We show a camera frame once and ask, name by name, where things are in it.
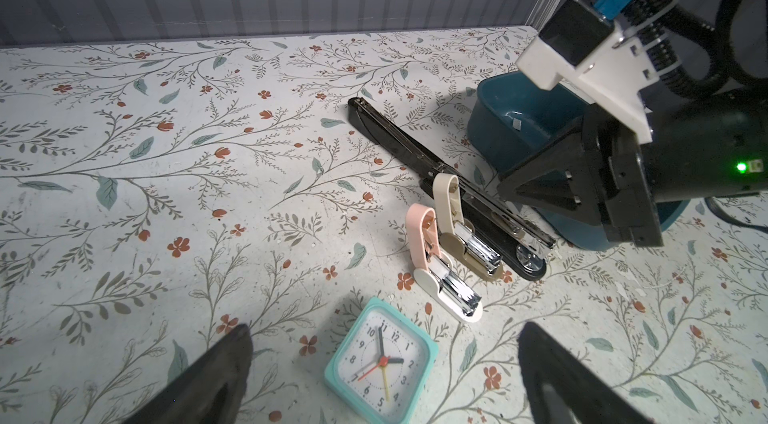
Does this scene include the beige staple remover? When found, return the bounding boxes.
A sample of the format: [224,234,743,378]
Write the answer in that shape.
[432,173,503,281]

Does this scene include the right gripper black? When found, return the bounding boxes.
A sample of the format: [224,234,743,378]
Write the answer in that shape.
[498,106,663,247]

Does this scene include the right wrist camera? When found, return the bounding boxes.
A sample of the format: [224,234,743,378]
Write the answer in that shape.
[517,0,680,144]

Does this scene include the teal plastic tray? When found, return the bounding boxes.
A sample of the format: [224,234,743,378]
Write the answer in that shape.
[467,72,690,251]

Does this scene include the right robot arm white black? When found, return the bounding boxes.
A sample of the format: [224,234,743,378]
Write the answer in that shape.
[498,0,767,247]

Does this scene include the small mint alarm clock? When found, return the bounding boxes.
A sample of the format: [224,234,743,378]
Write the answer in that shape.
[324,297,438,423]

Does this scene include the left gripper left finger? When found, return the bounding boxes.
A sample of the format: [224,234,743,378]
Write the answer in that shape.
[126,324,253,423]

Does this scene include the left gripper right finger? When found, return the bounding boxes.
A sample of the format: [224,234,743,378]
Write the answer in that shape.
[518,321,649,424]

